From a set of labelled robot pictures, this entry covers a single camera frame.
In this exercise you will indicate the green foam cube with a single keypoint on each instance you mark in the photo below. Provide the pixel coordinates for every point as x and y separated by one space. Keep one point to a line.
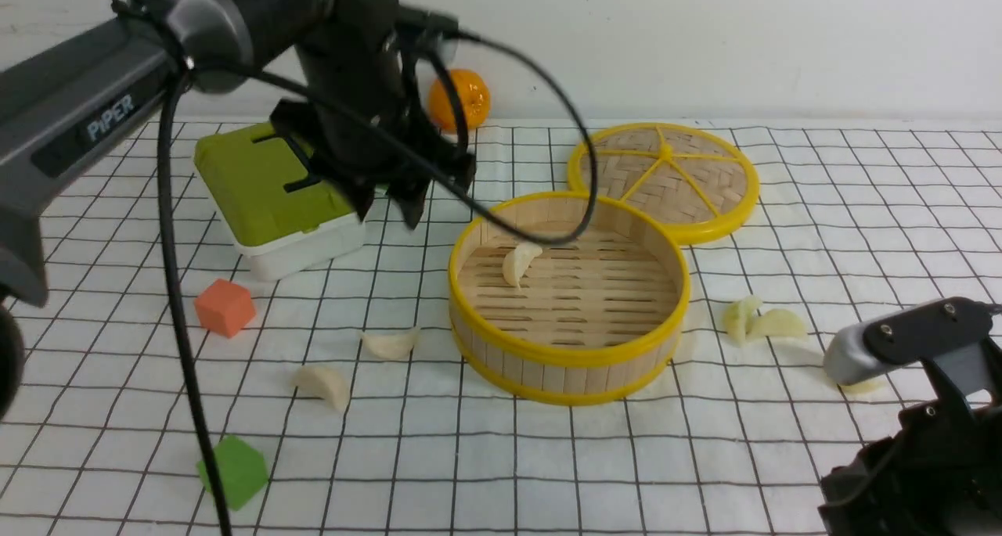
243 470

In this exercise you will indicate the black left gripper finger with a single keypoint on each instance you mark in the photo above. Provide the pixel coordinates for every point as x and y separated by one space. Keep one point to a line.
359 193
410 197

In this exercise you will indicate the orange foam cube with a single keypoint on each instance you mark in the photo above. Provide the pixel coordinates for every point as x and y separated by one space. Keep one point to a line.
225 308

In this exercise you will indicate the white dumpling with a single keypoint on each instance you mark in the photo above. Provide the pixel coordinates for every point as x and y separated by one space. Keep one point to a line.
391 346
518 261
325 383

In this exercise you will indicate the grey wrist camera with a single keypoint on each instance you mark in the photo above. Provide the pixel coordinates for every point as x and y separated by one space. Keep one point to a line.
424 29
953 334

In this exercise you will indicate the pale yellow dumpling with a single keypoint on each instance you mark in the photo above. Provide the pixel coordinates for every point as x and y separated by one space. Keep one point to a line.
863 388

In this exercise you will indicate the white grid tablecloth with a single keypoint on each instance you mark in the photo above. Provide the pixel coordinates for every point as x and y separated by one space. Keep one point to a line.
852 223

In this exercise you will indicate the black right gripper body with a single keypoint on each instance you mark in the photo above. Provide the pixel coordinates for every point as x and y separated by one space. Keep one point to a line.
940 474

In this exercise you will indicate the pale green dumpling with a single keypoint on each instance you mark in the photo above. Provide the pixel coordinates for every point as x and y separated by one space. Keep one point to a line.
738 318
777 323

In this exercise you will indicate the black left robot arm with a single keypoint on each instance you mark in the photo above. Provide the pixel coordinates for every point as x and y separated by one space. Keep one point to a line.
68 106

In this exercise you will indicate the yellow bamboo steamer lid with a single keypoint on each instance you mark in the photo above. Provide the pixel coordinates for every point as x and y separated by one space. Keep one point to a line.
696 185

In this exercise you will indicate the green and white lunch box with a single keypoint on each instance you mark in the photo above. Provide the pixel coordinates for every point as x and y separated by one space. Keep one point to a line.
280 217

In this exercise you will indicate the yellow bamboo steamer tray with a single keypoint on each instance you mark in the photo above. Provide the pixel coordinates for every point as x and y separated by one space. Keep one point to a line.
591 321

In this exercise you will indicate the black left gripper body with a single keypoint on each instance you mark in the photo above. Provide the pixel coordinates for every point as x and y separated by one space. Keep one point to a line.
338 149

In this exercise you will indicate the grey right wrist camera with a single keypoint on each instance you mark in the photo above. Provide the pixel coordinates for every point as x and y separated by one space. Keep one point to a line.
953 334

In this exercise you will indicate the orange toy fruit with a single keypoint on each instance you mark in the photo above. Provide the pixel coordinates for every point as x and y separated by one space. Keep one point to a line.
474 96

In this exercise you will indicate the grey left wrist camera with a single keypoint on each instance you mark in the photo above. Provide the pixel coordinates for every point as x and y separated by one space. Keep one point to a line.
424 29

